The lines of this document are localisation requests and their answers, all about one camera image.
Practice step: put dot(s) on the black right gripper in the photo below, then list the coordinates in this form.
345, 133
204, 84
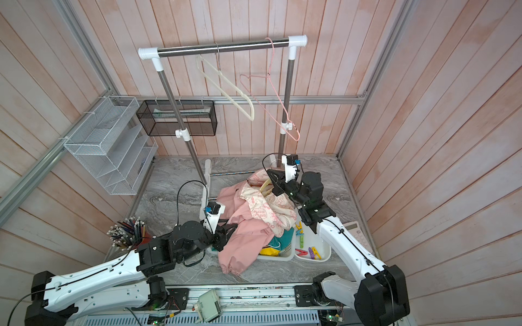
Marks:
276, 176

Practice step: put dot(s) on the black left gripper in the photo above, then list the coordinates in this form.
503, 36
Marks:
221, 236

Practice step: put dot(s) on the pink jacket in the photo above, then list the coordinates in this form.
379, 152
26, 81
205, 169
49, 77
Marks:
251, 235

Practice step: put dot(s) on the floral pink white garment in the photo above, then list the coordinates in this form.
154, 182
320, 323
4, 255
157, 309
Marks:
277, 212

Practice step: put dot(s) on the yellow jacket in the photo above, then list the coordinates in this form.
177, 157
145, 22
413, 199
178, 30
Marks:
271, 252

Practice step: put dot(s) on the green sweatshirt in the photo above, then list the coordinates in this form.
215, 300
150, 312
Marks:
282, 242

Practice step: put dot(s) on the red clothespin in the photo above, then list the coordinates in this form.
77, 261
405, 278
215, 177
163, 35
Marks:
301, 252

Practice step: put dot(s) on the pink wire hanger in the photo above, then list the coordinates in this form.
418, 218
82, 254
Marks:
287, 126

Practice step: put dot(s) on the yellow-green plastic hanger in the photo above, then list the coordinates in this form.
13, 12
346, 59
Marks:
266, 188

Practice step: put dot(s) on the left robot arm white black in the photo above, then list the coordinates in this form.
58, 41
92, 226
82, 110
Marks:
56, 298

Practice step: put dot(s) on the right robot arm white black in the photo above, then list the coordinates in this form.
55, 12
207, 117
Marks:
378, 292

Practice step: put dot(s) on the white perforated laundry basket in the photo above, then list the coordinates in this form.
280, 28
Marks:
284, 256

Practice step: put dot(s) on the white plastic tray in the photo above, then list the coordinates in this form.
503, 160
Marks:
311, 239

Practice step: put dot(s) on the pink white calculator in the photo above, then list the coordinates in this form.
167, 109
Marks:
354, 229

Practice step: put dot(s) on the red cup of pencils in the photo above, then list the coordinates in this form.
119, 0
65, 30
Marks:
128, 234

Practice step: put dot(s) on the metal clothes rack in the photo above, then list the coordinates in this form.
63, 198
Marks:
292, 43

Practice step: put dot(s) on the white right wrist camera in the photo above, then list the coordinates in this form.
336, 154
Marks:
291, 165

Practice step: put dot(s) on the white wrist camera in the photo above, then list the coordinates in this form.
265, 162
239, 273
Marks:
213, 212
291, 165

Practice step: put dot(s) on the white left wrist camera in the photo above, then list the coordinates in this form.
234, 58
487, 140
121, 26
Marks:
213, 212

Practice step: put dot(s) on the green-white box on rail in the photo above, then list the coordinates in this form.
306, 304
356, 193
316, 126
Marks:
208, 306

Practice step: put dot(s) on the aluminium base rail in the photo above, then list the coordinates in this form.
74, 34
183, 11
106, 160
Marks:
248, 304

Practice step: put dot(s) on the white wire mesh wall shelf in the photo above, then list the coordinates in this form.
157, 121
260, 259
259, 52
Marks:
116, 154

